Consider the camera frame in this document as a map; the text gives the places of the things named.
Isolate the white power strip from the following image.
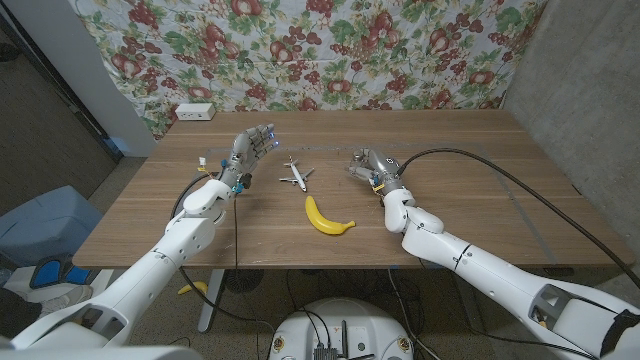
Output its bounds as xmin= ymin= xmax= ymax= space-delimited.
xmin=174 ymin=102 xmax=217 ymax=122

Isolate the white toy airplane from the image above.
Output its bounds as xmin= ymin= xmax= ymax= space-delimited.
xmin=278 ymin=155 xmax=316 ymax=193

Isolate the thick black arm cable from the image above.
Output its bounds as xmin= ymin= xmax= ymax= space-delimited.
xmin=398 ymin=147 xmax=640 ymax=290
xmin=169 ymin=172 xmax=274 ymax=334

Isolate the white robot torso base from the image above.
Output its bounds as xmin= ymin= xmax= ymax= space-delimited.
xmin=268 ymin=297 xmax=415 ymax=360

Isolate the round black floor disc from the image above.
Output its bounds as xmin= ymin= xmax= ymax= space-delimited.
xmin=224 ymin=268 xmax=265 ymax=294

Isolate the blue foot pedal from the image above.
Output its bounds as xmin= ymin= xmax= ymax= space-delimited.
xmin=29 ymin=253 xmax=94 ymax=290

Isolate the grey-blue plastic bin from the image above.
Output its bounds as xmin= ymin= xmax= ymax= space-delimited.
xmin=0 ymin=185 xmax=104 ymax=268

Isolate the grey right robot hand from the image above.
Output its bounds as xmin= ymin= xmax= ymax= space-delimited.
xmin=348 ymin=147 xmax=405 ymax=195

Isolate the small yellow floor banana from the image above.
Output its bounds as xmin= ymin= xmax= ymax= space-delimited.
xmin=177 ymin=280 xmax=209 ymax=296

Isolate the grey table leg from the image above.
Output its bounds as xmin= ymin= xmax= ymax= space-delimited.
xmin=452 ymin=272 xmax=485 ymax=335

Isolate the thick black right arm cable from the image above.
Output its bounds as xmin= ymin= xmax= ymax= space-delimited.
xmin=398 ymin=147 xmax=640 ymax=290

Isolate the floral fruit print backdrop cloth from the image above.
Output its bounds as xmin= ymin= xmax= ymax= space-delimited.
xmin=69 ymin=0 xmax=549 ymax=141

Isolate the grey shoe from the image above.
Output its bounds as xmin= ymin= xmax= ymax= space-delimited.
xmin=42 ymin=284 xmax=95 ymax=316

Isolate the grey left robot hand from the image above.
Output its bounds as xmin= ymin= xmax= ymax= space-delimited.
xmin=218 ymin=123 xmax=280 ymax=193

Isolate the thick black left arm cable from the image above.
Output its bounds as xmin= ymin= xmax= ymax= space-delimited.
xmin=169 ymin=172 xmax=274 ymax=334

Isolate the yellow toy banana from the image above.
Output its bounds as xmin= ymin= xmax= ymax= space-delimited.
xmin=304 ymin=195 xmax=357 ymax=236

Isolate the thin black left wrist cable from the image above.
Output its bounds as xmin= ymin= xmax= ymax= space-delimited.
xmin=231 ymin=194 xmax=242 ymax=271

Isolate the white table leg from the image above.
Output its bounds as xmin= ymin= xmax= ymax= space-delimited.
xmin=197 ymin=268 xmax=226 ymax=334

